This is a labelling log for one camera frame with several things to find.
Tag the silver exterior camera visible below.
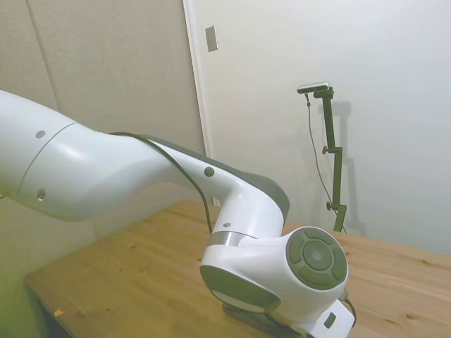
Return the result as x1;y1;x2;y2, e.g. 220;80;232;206
296;81;333;94

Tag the grey wall plate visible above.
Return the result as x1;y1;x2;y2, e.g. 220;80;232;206
204;25;219;54

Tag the black jointed camera stand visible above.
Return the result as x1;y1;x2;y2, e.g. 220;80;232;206
312;87;349;233

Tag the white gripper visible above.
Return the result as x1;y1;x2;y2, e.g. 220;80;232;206
304;299;355;338

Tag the white door frame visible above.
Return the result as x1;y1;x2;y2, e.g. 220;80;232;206
182;0;222;206

